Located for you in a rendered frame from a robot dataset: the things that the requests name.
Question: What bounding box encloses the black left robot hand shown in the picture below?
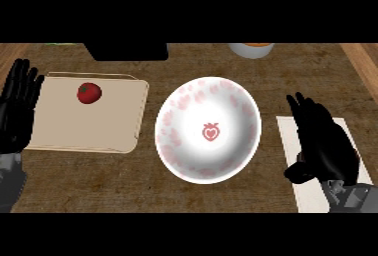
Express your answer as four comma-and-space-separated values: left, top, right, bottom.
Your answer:
0, 58, 46, 155

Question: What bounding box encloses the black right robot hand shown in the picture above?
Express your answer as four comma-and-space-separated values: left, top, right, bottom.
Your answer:
284, 92, 362, 187

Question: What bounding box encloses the white bowl with pink print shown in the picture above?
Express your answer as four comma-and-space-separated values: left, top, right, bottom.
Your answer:
154, 76, 264, 185

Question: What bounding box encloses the beige cutting board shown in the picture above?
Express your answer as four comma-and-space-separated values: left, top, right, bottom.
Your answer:
24, 71, 151, 155

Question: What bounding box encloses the red tomato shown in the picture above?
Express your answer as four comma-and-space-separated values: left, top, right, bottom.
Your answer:
76, 82, 104, 105

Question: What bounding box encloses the black box appliance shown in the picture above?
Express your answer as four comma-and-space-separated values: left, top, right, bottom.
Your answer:
83, 42, 171, 62

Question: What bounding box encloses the grey cup with orange top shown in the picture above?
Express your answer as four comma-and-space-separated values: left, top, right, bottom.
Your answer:
227, 42, 277, 60

